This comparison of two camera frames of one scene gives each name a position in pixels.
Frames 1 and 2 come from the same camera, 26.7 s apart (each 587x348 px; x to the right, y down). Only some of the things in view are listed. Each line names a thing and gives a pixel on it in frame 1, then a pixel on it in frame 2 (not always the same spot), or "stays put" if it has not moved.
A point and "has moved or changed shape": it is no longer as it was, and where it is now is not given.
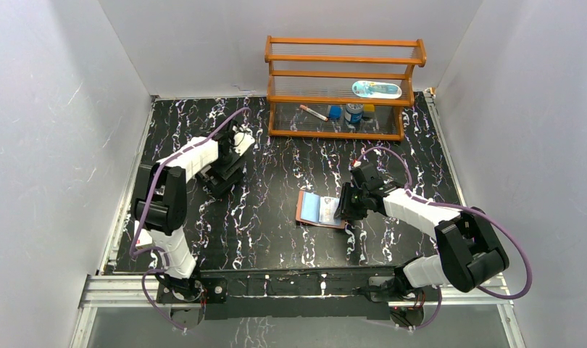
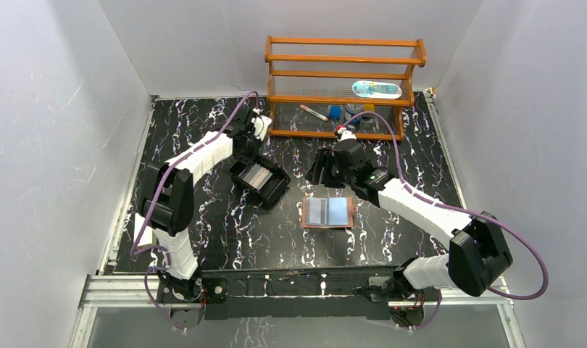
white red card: x=144 y=237 stays put
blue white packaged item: x=376 y=90 stays put
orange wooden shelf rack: x=340 y=88 stays put
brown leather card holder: x=307 y=209 has moved or changed shape
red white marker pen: x=319 y=115 stays put
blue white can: x=354 y=112 stays put
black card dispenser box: x=216 y=184 → x=269 y=191
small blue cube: x=335 y=112 stays put
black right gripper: x=344 y=208 → x=313 y=175
